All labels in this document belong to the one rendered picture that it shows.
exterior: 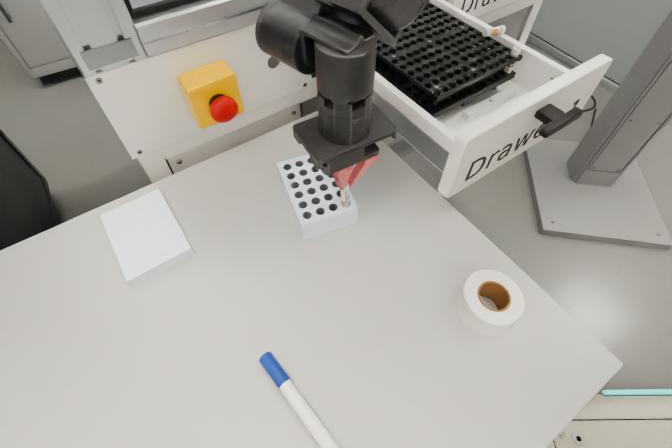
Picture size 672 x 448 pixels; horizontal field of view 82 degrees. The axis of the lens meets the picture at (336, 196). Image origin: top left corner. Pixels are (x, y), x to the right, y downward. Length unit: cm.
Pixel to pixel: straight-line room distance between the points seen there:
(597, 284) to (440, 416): 120
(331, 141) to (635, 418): 94
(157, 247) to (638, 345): 142
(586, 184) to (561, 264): 39
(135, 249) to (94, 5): 30
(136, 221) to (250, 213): 16
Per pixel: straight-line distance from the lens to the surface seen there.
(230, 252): 56
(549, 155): 189
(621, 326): 159
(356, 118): 39
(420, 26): 71
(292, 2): 42
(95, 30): 56
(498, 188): 172
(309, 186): 56
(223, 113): 57
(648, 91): 158
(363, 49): 36
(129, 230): 61
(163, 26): 57
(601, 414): 112
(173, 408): 51
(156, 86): 61
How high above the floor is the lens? 123
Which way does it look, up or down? 52 degrees down
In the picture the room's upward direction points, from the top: straight up
